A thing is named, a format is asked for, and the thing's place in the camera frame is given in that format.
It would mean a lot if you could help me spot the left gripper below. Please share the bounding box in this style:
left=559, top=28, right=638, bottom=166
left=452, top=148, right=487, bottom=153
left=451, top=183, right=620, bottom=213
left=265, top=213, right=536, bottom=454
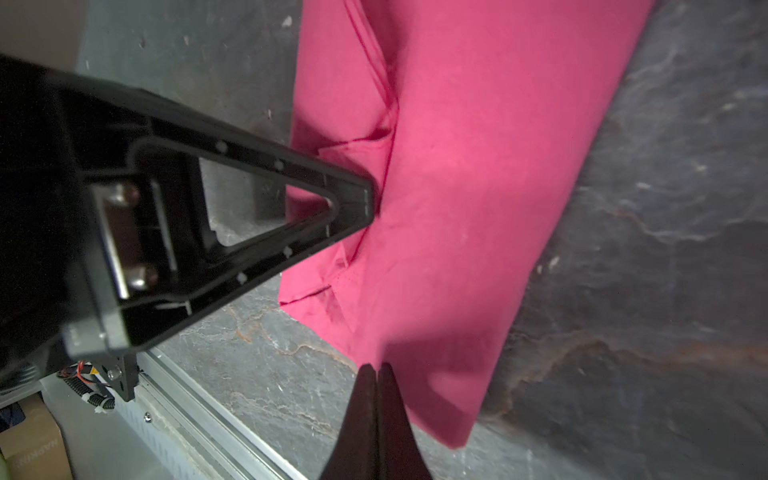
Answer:
left=1, top=55, right=96, bottom=384

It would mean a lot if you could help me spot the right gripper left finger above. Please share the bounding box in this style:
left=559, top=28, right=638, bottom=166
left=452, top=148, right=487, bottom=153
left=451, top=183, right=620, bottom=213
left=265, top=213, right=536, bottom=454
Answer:
left=320, top=365, right=378, bottom=480

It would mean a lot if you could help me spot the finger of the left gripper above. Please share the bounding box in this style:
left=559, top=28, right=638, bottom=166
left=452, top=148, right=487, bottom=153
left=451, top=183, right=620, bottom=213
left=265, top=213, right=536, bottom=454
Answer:
left=59, top=74, right=378, bottom=361

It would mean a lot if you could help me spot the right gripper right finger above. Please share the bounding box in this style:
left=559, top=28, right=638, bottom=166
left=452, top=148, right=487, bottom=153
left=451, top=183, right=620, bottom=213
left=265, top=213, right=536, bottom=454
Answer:
left=376, top=363, right=433, bottom=480

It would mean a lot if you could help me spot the magenta paper napkin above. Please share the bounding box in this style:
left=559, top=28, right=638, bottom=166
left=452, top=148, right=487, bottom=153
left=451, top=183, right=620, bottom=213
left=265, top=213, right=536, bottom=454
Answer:
left=279, top=1, right=652, bottom=448

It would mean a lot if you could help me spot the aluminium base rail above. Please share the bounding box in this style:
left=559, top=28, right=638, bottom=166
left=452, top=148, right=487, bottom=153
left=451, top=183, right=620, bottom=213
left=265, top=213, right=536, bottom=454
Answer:
left=1, top=349, right=303, bottom=479

